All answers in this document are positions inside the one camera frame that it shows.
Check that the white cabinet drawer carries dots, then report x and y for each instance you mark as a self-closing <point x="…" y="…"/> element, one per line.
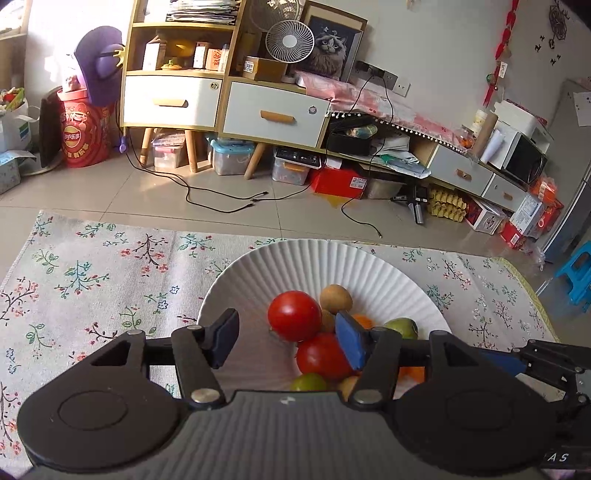
<point x="274" y="113"/>
<point x="168" y="101"/>

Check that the orange box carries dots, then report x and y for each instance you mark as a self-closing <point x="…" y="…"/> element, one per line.
<point x="217" y="59"/>

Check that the blue plastic stool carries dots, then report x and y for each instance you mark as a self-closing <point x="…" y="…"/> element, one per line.
<point x="577" y="277"/>

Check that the purple plush toy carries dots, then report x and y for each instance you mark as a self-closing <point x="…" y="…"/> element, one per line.
<point x="97" y="60"/>

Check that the white ribbed plate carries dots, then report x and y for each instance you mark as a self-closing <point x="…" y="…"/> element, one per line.
<point x="277" y="267"/>

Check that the small brown kiwi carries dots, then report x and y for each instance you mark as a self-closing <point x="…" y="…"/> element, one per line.
<point x="328" y="321"/>

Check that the framed cat picture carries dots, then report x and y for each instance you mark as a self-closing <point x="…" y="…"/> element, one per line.
<point x="330" y="44"/>

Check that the cardboard tube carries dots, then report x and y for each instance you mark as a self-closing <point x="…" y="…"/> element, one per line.
<point x="485" y="134"/>

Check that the small red carton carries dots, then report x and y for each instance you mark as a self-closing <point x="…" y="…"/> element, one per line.
<point x="512" y="235"/>

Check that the yellow toy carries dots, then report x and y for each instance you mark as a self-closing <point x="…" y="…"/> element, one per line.
<point x="178" y="55"/>

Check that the white and blue carton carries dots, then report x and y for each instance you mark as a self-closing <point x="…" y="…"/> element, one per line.
<point x="531" y="214"/>

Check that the black microwave oven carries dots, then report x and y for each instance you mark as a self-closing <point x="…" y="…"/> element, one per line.
<point x="524" y="159"/>

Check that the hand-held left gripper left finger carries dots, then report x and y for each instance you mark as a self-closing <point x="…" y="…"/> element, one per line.
<point x="226" y="337"/>

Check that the red printed drum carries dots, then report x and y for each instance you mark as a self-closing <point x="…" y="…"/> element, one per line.
<point x="85" y="134"/>

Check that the pink floral cloth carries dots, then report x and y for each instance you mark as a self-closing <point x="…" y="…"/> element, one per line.
<point x="369" y="99"/>

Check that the black open box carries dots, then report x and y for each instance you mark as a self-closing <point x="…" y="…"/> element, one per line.
<point x="351" y="141"/>

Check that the blue lid storage box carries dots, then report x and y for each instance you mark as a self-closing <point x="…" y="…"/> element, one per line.
<point x="232" y="157"/>

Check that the grey refrigerator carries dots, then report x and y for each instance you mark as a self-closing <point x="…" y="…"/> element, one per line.
<point x="572" y="184"/>

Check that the orange snack packets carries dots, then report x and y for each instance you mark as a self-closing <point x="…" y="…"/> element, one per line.
<point x="547" y="191"/>

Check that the low wooden cabinet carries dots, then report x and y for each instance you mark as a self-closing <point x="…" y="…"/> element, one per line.
<point x="461" y="168"/>

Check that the red tomato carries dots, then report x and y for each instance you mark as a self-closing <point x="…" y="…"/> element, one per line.
<point x="293" y="316"/>
<point x="321" y="357"/>

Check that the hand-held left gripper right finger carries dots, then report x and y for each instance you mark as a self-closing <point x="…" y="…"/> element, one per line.
<point x="351" y="344"/>

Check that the white printed carton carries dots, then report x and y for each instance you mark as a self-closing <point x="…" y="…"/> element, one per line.
<point x="485" y="214"/>

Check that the black tripod device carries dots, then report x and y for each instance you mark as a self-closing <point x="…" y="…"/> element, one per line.
<point x="415" y="203"/>

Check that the cardboard box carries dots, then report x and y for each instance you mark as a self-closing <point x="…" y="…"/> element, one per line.
<point x="265" y="69"/>

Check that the floral tablecloth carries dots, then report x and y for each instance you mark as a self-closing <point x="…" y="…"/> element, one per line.
<point x="115" y="277"/>

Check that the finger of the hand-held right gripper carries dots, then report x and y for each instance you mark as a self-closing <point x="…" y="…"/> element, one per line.
<point x="503" y="362"/>
<point x="563" y="387"/>

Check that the wall sockets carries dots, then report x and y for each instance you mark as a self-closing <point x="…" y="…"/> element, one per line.
<point x="383" y="78"/>

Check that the paper note on refrigerator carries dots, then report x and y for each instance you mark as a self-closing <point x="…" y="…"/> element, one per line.
<point x="582" y="108"/>

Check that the white appliance box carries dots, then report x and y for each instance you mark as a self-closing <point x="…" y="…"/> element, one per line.
<point x="521" y="117"/>

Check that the white and brown carton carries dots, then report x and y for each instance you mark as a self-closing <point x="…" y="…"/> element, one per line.
<point x="153" y="54"/>

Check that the small white box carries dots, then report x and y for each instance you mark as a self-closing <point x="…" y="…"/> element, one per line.
<point x="201" y="55"/>

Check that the black flat panel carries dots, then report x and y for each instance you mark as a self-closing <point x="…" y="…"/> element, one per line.
<point x="50" y="129"/>

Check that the tissue box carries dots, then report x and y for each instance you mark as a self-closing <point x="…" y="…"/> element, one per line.
<point x="11" y="170"/>

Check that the red flat box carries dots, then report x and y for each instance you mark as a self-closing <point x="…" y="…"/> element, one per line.
<point x="339" y="182"/>

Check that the large orange mandarin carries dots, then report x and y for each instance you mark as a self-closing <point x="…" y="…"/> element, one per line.
<point x="413" y="373"/>

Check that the wooden shelf cabinet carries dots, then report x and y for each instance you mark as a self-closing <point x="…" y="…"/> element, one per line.
<point x="226" y="92"/>

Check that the red hanging wall decoration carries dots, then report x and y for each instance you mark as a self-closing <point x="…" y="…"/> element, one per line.
<point x="508" y="27"/>

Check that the green round tomato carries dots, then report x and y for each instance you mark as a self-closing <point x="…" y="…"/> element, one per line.
<point x="308" y="383"/>

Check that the black wall decal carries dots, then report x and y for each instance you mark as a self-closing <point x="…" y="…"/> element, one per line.
<point x="559" y="18"/>

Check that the green oval tomato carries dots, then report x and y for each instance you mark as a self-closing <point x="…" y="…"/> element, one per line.
<point x="402" y="326"/>

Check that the white box of toys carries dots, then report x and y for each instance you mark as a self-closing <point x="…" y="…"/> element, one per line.
<point x="16" y="120"/>

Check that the pile of loose papers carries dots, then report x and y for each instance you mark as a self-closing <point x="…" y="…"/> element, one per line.
<point x="401" y="157"/>

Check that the clear pink storage box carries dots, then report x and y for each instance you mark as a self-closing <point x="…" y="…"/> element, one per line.
<point x="168" y="152"/>

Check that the yellow egg carton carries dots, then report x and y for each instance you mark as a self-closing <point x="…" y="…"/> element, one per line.
<point x="448" y="205"/>

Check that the stack of papers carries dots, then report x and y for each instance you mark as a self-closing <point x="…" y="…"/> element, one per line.
<point x="201" y="10"/>

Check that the white desk fan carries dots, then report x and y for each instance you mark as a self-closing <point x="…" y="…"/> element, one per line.
<point x="290" y="41"/>

